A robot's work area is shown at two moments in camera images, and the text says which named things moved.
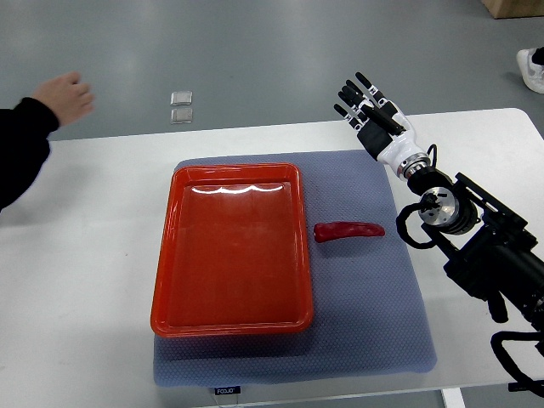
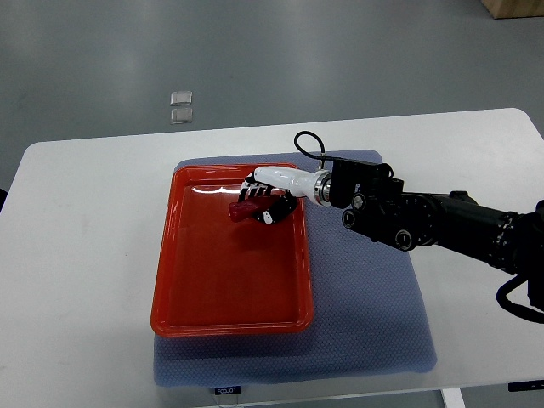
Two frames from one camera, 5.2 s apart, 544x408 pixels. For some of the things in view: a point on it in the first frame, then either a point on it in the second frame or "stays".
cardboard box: [514, 8] stays
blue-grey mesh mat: [368, 317] stays
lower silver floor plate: [179, 116] stays
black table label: [227, 390] stays
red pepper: [326, 231] -> [249, 208]
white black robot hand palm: [388, 143] -> [294, 180]
